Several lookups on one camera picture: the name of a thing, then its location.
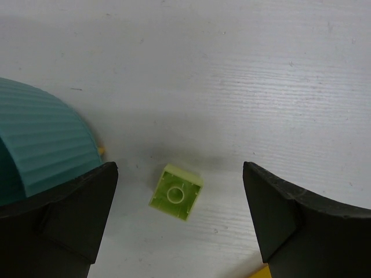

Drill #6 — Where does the yellow long lego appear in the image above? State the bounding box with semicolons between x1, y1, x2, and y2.
249;265;272;278

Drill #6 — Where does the light green square lego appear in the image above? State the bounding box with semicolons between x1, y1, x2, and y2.
149;164;203;221

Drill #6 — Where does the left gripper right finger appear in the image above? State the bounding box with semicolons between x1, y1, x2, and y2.
243;162;370;277

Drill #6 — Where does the teal round divided container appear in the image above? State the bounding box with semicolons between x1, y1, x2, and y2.
1;78;102;205

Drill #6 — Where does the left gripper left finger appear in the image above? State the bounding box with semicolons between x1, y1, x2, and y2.
1;162;118;277

